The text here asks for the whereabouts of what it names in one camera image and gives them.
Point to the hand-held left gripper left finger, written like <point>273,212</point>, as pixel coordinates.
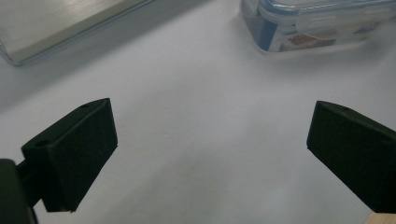
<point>74,155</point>

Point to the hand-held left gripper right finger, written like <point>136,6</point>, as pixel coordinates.
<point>351,149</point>

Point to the clear plastic container blue-sealed lid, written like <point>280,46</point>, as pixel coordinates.
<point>311,18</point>

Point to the aluminium block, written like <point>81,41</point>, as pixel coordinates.
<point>62,21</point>

